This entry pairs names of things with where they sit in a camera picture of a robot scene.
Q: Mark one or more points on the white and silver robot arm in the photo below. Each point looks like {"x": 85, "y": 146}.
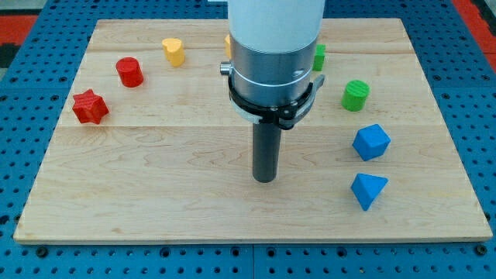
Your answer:
{"x": 272, "y": 45}

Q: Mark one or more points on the yellow block behind arm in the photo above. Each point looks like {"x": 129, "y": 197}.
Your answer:
{"x": 227, "y": 45}

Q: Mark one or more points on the green block behind arm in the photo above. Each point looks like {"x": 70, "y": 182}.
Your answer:
{"x": 319, "y": 57}

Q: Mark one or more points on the wooden board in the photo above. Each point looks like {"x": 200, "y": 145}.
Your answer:
{"x": 171, "y": 162}

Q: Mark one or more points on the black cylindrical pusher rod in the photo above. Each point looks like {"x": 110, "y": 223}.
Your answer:
{"x": 266, "y": 146}

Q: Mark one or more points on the yellow heart block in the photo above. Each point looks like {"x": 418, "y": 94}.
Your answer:
{"x": 174, "y": 51}

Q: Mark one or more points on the green cylinder block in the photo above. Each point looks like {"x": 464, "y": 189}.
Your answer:
{"x": 355, "y": 95}

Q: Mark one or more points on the blue cube block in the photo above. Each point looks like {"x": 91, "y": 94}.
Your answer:
{"x": 371, "y": 142}

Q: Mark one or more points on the blue pyramid block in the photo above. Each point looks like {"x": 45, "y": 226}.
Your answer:
{"x": 367, "y": 187}

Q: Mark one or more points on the red cylinder block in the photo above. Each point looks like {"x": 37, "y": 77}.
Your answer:
{"x": 129, "y": 72}

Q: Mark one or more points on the red star block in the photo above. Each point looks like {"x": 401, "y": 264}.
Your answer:
{"x": 89, "y": 107}

